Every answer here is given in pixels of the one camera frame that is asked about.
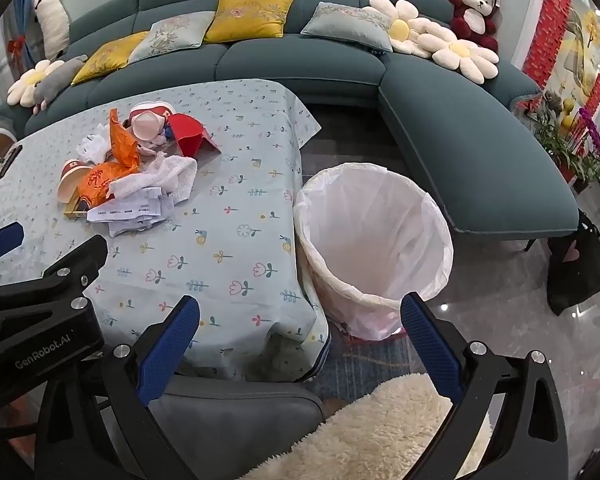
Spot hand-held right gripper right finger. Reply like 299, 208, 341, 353
401, 292, 570, 480

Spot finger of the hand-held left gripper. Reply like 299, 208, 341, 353
27, 234, 110, 301
0, 222, 25, 267

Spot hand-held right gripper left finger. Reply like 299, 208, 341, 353
32, 296, 201, 480

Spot small brown carton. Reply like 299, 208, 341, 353
62, 197, 93, 220

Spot white receipt paper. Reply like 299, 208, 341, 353
86, 186, 176, 237

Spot orange snack bag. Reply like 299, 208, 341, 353
109, 108, 141, 168
77, 160, 136, 208

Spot red and white paper cup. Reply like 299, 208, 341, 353
131, 111, 168, 144
57, 159, 93, 203
130, 101, 174, 122

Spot white plastic bag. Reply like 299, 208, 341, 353
75, 122, 112, 165

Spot trash bin with white liner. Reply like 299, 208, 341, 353
292, 162, 455, 342

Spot white and blue wrapper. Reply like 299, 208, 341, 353
150, 122, 177, 153

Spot red paper carton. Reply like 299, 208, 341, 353
167, 112, 221, 159

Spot blue patterned rug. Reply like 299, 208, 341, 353
305, 320, 431, 402

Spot grey upholstered seat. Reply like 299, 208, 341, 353
147, 375, 326, 480

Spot cream fluffy cushion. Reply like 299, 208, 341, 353
240, 372, 493, 480

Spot floral light blue tablecloth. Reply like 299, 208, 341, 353
0, 78, 331, 383

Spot black bag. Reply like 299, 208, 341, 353
545, 210, 600, 317

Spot white daisy cushion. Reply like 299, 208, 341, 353
6, 59, 66, 107
415, 17, 501, 83
369, 0, 423, 55

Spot grey plush toy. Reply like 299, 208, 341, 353
30, 55, 88, 113

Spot yellow embroidered cushion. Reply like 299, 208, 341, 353
70, 31, 151, 86
202, 0, 296, 45

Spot teal sectional sofa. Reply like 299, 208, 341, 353
0, 0, 581, 241

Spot white long plush toy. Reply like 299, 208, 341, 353
30, 0, 72, 61

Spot light blue embroidered cushion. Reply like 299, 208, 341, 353
300, 1, 396, 53
128, 11, 216, 65

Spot green potted plant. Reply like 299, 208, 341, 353
532, 92, 600, 183

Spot purple orchid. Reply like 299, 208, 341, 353
577, 107, 600, 158

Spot red teddy bear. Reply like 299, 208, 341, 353
447, 0, 502, 53

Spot red wall poster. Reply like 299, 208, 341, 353
522, 0, 600, 111

